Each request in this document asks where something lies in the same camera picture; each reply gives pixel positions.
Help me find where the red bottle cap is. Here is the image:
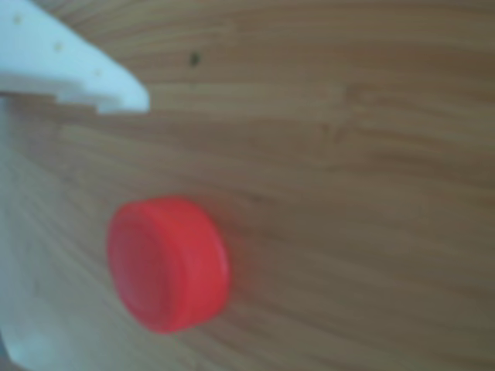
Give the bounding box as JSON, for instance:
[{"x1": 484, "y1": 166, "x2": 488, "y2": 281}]
[{"x1": 107, "y1": 196, "x2": 231, "y2": 335}]

